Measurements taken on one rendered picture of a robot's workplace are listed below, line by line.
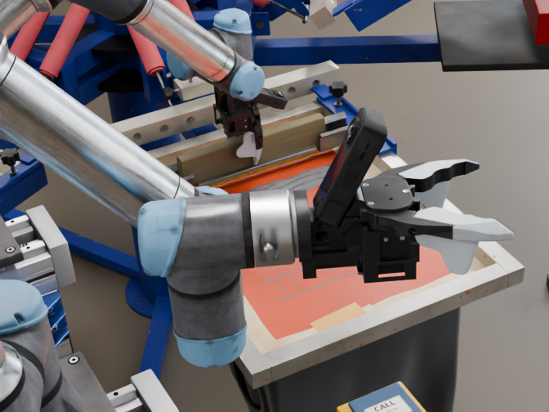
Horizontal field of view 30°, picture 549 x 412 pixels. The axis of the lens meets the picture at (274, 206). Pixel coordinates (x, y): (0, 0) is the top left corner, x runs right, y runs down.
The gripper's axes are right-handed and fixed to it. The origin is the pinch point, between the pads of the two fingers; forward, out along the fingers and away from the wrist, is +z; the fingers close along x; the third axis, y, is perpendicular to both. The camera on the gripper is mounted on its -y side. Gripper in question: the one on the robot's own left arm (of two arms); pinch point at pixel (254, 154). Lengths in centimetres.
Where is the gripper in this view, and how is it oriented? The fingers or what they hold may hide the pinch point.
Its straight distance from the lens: 233.1
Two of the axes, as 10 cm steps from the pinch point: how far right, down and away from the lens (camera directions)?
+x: 4.4, 5.0, -7.5
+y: -9.0, 3.1, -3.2
